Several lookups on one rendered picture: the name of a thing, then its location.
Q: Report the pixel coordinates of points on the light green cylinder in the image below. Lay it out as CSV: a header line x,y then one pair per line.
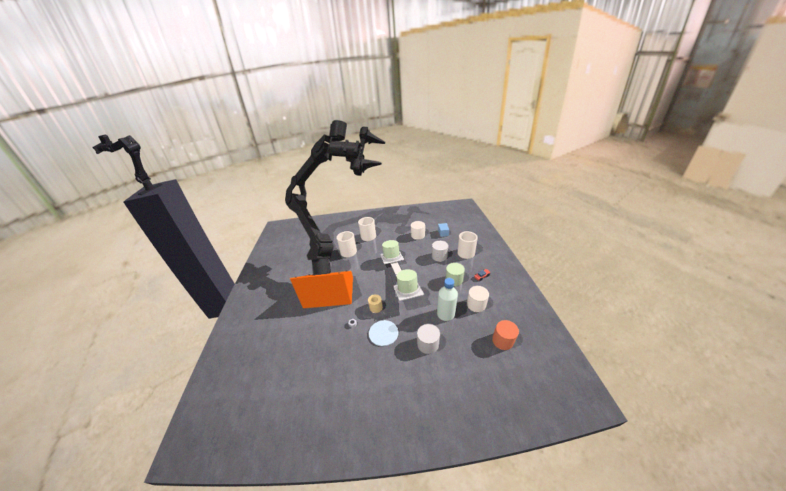
x,y
390,249
407,281

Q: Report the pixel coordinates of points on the orange cylinder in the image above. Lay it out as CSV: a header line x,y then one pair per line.
x,y
505,335

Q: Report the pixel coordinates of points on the pale green cylinder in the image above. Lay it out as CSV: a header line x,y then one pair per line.
x,y
456,272

